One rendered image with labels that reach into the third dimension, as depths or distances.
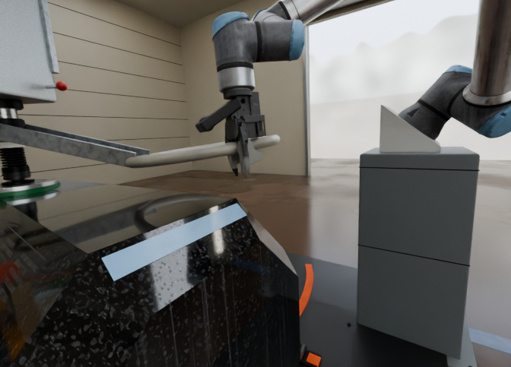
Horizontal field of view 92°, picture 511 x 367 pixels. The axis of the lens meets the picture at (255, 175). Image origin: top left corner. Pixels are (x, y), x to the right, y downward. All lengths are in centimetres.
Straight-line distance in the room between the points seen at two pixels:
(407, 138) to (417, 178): 17
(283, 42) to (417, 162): 74
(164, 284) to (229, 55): 48
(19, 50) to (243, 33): 73
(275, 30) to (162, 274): 55
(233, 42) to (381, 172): 82
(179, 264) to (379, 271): 104
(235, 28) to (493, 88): 84
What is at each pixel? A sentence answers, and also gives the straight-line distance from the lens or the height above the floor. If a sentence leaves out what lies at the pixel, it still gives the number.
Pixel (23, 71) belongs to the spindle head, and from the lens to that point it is 111.
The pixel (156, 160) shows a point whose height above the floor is 90.
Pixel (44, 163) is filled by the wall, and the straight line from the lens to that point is 596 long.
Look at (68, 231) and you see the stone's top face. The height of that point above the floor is 80.
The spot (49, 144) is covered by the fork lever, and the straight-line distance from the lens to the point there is 100.
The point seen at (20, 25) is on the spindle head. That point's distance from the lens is 116.
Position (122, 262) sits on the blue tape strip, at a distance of 42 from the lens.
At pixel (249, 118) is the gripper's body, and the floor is 99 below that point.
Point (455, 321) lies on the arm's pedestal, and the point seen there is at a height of 18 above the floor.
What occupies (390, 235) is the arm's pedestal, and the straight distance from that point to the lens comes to 125.
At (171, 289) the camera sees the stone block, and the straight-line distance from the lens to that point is 42.
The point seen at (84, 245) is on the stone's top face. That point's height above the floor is 81.
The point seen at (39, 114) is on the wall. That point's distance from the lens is 600.
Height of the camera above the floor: 95
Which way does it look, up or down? 9 degrees down
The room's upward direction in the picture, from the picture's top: 3 degrees counter-clockwise
